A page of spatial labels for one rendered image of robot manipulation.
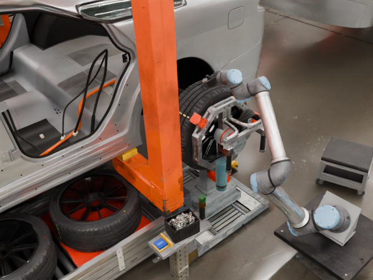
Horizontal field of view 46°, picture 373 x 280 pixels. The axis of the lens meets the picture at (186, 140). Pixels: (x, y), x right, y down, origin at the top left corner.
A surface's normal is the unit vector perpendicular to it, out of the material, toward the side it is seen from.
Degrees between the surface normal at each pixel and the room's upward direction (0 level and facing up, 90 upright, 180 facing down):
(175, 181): 90
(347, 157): 0
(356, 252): 0
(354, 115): 0
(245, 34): 90
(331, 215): 45
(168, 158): 90
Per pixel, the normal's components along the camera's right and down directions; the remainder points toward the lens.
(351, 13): -0.07, 0.72
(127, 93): 0.64, 0.43
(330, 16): -0.41, 0.76
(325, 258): -0.04, -0.80
